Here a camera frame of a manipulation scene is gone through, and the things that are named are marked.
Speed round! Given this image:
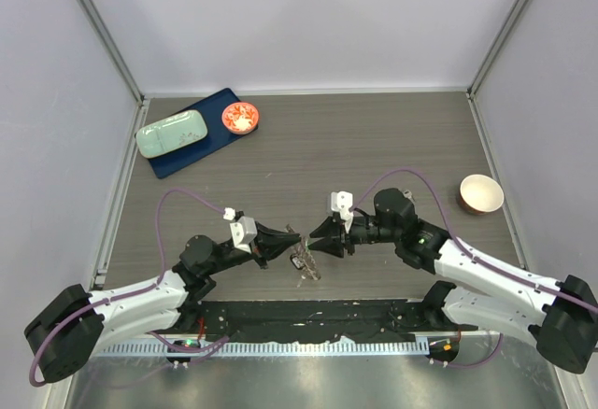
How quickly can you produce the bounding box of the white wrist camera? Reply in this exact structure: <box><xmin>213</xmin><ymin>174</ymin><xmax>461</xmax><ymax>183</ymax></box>
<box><xmin>223</xmin><ymin>207</ymin><xmax>258</xmax><ymax>253</ymax></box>
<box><xmin>328</xmin><ymin>191</ymin><xmax>354</xmax><ymax>233</ymax></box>

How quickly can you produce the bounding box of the aluminium frame post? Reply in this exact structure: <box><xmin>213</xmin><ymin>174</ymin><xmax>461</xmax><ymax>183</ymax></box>
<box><xmin>467</xmin><ymin>0</ymin><xmax>533</xmax><ymax>100</ymax></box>
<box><xmin>77</xmin><ymin>0</ymin><xmax>144</xmax><ymax>105</ymax></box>

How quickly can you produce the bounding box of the left aluminium frame post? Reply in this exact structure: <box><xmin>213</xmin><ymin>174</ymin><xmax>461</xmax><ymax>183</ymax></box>
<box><xmin>77</xmin><ymin>0</ymin><xmax>144</xmax><ymax>105</ymax></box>

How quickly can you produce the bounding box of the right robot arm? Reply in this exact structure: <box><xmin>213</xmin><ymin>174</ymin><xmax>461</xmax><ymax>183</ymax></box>
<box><xmin>308</xmin><ymin>189</ymin><xmax>597</xmax><ymax>374</ymax></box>

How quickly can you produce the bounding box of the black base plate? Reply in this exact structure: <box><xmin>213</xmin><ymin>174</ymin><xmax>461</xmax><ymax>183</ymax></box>
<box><xmin>192</xmin><ymin>299</ymin><xmax>475</xmax><ymax>345</ymax></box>

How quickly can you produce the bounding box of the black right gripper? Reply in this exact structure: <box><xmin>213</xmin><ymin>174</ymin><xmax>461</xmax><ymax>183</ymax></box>
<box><xmin>309</xmin><ymin>214</ymin><xmax>400</xmax><ymax>258</ymax></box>

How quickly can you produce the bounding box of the black key tag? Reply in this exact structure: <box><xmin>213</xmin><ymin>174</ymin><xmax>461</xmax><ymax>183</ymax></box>
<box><xmin>290</xmin><ymin>255</ymin><xmax>305</xmax><ymax>270</ymax></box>

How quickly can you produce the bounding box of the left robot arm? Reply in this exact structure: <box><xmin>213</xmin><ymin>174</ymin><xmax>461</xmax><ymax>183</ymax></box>
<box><xmin>24</xmin><ymin>221</ymin><xmax>301</xmax><ymax>387</ymax></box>

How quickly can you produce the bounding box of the right aluminium frame post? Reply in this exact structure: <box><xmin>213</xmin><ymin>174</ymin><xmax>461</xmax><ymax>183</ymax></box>
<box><xmin>467</xmin><ymin>0</ymin><xmax>533</xmax><ymax>100</ymax></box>

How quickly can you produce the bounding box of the orange patterned small bowl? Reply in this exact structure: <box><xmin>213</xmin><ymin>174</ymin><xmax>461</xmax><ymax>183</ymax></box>
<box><xmin>221</xmin><ymin>102</ymin><xmax>260</xmax><ymax>135</ymax></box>

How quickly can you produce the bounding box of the white slotted cable duct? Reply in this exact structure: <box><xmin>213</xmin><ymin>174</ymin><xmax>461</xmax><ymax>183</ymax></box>
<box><xmin>98</xmin><ymin>337</ymin><xmax>429</xmax><ymax>359</ymax></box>

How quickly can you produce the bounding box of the red cream bowl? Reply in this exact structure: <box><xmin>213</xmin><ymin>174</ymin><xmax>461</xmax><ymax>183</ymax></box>
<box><xmin>457</xmin><ymin>174</ymin><xmax>505</xmax><ymax>215</ymax></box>

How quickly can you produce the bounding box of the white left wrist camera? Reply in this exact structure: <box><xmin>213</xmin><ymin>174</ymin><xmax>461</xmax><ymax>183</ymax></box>
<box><xmin>223</xmin><ymin>207</ymin><xmax>258</xmax><ymax>253</ymax></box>

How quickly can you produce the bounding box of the pale green oblong dish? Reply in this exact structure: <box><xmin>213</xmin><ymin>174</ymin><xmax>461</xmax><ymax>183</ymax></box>
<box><xmin>135</xmin><ymin>109</ymin><xmax>208</xmax><ymax>159</ymax></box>

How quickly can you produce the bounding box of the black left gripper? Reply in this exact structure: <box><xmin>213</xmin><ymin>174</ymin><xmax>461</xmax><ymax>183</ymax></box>
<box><xmin>206</xmin><ymin>220</ymin><xmax>300</xmax><ymax>275</ymax></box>

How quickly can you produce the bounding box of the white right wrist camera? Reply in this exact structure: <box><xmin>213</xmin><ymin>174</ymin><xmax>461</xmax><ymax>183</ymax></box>
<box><xmin>328</xmin><ymin>191</ymin><xmax>354</xmax><ymax>233</ymax></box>

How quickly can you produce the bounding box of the dark blue tray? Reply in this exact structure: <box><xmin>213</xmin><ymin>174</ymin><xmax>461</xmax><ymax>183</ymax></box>
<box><xmin>149</xmin><ymin>88</ymin><xmax>242</xmax><ymax>179</ymax></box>

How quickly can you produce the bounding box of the metal disc keyring holder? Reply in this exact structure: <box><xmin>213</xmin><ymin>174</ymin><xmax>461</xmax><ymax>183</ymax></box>
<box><xmin>290</xmin><ymin>235</ymin><xmax>321</xmax><ymax>281</ymax></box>

